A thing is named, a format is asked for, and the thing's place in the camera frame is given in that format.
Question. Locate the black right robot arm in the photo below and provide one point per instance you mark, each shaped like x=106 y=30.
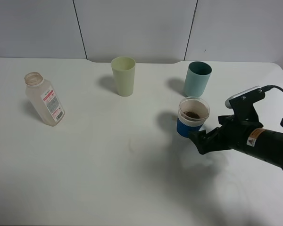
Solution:
x=271 y=141

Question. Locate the teal plastic cup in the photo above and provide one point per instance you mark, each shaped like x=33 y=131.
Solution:
x=197 y=76

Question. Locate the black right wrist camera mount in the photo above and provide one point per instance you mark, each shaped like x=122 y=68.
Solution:
x=242 y=104

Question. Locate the glass cup with blue sleeve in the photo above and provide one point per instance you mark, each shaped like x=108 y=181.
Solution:
x=192 y=113

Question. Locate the pale green plastic cup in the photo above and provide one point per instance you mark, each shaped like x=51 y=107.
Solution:
x=123 y=69

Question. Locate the translucent plastic drink bottle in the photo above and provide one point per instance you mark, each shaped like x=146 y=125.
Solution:
x=44 y=99

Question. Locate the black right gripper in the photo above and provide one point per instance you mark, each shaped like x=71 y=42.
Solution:
x=231 y=135

